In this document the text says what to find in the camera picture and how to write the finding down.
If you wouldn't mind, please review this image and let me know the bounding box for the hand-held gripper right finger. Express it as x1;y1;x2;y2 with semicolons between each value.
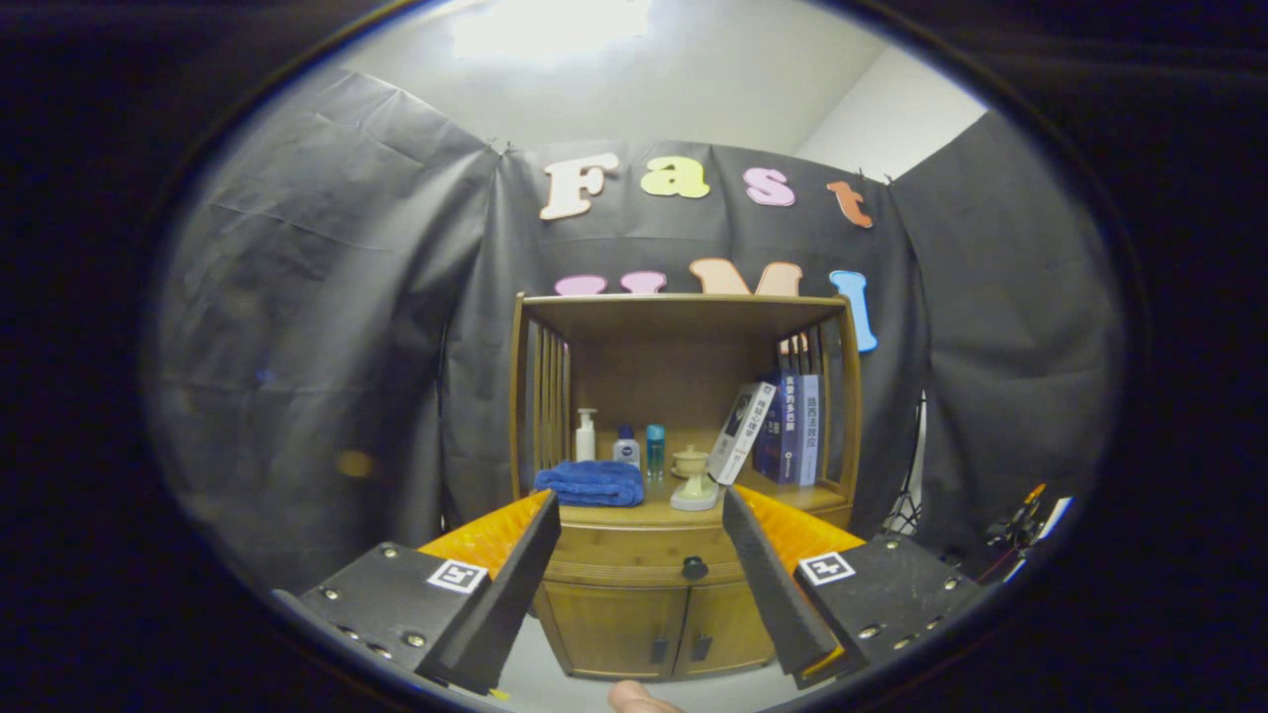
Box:
721;485;992;691

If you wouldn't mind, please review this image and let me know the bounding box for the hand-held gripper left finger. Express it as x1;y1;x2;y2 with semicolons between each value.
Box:
272;488;562;696

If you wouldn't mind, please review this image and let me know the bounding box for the pale green scrubber grey base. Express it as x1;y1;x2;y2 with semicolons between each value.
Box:
670;473;721;513

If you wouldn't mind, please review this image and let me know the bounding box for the wooden drawer black knob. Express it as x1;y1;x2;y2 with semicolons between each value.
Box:
540;500;855;587

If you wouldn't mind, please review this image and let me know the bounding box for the wooden countertop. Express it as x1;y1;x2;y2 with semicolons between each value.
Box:
535;465;853;528

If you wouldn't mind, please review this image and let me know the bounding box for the wooden cabinet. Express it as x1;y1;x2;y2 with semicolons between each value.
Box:
509;293;865;682

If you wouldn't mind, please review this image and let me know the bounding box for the blue folded towel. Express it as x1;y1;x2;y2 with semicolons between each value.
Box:
534;459;646;508

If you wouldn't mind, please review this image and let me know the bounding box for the dark blue book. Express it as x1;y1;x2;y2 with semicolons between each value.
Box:
753;371;805;486

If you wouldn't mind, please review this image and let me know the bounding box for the black tripod stand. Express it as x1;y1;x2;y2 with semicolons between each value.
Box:
882;391;932;536

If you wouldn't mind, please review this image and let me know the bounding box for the white book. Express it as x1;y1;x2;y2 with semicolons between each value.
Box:
707;381;778;486

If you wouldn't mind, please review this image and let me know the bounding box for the grey-blue book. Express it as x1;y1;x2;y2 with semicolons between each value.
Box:
798;373;821;487

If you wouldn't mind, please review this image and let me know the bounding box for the orange and black device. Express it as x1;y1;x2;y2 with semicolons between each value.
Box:
986;482;1046;546

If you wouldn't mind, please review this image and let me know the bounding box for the black backdrop cloth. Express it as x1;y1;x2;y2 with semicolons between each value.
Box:
144;64;1125;595

